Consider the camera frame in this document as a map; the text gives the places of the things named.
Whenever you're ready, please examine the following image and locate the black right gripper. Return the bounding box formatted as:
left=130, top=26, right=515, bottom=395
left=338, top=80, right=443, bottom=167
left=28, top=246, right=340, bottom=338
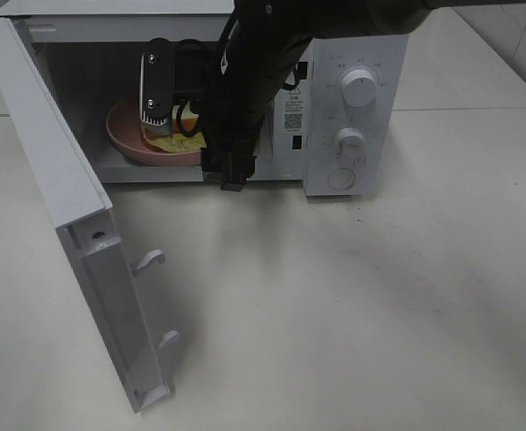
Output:
left=174, top=40, right=285, bottom=191

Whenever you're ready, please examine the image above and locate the toast ham cheese sandwich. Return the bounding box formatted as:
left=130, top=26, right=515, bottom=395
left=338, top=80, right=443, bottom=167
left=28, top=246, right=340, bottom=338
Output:
left=140, top=101, right=206, bottom=154

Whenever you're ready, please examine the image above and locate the pink round plate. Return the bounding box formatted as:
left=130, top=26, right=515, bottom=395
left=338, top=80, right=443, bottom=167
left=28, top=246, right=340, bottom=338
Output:
left=106, top=96, right=202, bottom=167

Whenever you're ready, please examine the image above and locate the round white door button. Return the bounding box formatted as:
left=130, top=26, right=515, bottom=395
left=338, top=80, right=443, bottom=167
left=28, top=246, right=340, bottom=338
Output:
left=328, top=168, right=355, bottom=190

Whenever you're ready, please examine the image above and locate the white microwave door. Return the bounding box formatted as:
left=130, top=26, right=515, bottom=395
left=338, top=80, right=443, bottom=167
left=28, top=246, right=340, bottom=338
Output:
left=0, top=18, right=170, bottom=412

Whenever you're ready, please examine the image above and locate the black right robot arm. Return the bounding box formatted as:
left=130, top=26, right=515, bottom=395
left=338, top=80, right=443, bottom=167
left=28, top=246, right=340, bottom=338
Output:
left=198, top=1, right=466, bottom=191

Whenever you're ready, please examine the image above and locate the white microwave oven body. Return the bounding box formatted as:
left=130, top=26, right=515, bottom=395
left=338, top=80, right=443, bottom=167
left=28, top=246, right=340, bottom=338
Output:
left=0, top=1, right=408, bottom=197

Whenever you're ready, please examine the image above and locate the white lower timer knob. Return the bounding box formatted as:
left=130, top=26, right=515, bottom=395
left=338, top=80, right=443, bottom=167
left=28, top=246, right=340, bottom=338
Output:
left=335, top=128, right=365, bottom=162

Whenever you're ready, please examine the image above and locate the white upper power knob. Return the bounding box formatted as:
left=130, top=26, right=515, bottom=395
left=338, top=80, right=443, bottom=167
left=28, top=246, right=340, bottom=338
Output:
left=340, top=67, right=378, bottom=108

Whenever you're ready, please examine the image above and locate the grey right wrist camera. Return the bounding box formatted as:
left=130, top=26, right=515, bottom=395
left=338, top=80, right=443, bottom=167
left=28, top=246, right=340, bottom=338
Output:
left=139, top=38, right=175, bottom=136

